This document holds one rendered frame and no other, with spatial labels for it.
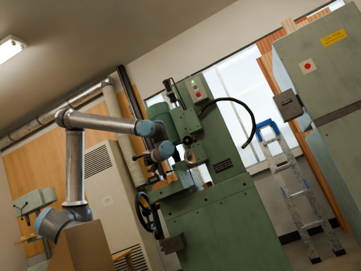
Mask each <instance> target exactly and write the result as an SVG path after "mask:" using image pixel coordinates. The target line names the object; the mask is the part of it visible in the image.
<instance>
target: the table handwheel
mask: <svg viewBox="0 0 361 271"><path fill-rule="evenodd" d="M140 196H142V197H144V198H145V200H146V201H147V203H148V204H149V202H148V201H149V198H148V196H147V195H146V194H145V193H143V192H138V193H137V194H136V196H135V209H136V213H137V216H138V219H139V221H140V223H141V225H142V226H143V227H144V228H145V230H146V231H148V232H150V233H153V231H154V230H155V229H156V226H155V223H154V225H153V228H151V224H150V220H149V215H151V213H152V210H151V207H150V205H149V207H148V206H147V207H144V206H143V205H142V204H141V202H140V201H139V197H140ZM139 205H140V206H141V207H142V214H141V211H140V207H139ZM154 209H155V210H159V209H160V204H157V205H155V206H154ZM142 215H143V216H144V217H147V222H148V225H147V224H146V222H145V221H144V219H143V216H142ZM153 220H154V218H153Z"/></svg>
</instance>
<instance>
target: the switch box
mask: <svg viewBox="0 0 361 271"><path fill-rule="evenodd" d="M191 81H194V83H196V84H195V85H196V86H197V89H198V90H197V91H194V90H195V89H194V88H193V87H194V86H195V85H193V86H192V84H194V83H191ZM185 84H186V87H187V89H188V91H189V94H190V96H191V98H192V101H193V103H194V105H198V104H200V103H202V102H205V101H207V100H209V97H208V95H207V93H206V91H205V88H204V86H203V84H202V82H201V79H200V77H199V76H197V77H194V78H192V79H190V80H188V81H186V82H185ZM198 92H199V93H200V94H201V95H200V97H201V96H202V98H200V99H198V98H199V97H197V96H196V93H198Z"/></svg>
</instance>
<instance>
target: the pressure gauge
mask: <svg viewBox="0 0 361 271"><path fill-rule="evenodd" d="M153 234H154V237H155V239H156V240H160V239H161V241H162V240H164V239H163V236H162V232H161V230H160V229H155V230H154V231H153Z"/></svg>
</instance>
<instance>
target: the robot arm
mask: <svg viewBox="0 0 361 271"><path fill-rule="evenodd" d="M55 122H56V123H57V125H58V126H60V127H62V128H65V133H66V200H65V201H64V202H63V203H62V210H59V211H58V210H55V209H54V208H51V207H48V208H45V209H44V210H42V211H41V213H40V214H39V215H38V217H37V218H36V220H35V222H34V230H35V232H36V233H37V234H38V235H40V236H42V237H44V238H45V239H47V240H49V241H50V242H52V243H53V244H55V245H56V244H57V242H58V239H59V237H60V234H61V232H62V229H66V228H68V227H72V226H75V225H79V224H83V223H86V222H89V221H92V216H93V213H92V210H91V208H90V207H88V202H87V201H86V200H85V199H84V133H85V129H93V130H100V131H108V132H115V133H122V134H130V135H134V136H138V137H144V138H152V139H153V143H154V146H155V149H153V150H147V151H145V152H142V153H143V154H145V155H143V156H145V157H143V159H144V164H145V167H148V166H151V165H152V166H151V167H150V169H148V170H147V172H148V173H149V172H151V174H153V173H154V172H155V171H156V170H157V169H158V163H162V162H163V161H164V160H166V159H169V158H170V157H171V156H172V155H173V154H174V152H175V147H174V145H173V143H171V142H170V141H169V137H168V134H167V131H166V129H165V124H164V122H163V121H162V120H155V121H151V120H147V119H144V120H141V119H129V118H120V117H112V116H103V115H95V114H90V113H81V112H79V111H75V110H74V109H69V108H64V109H60V110H59V111H58V112H57V113H56V114H55Z"/></svg>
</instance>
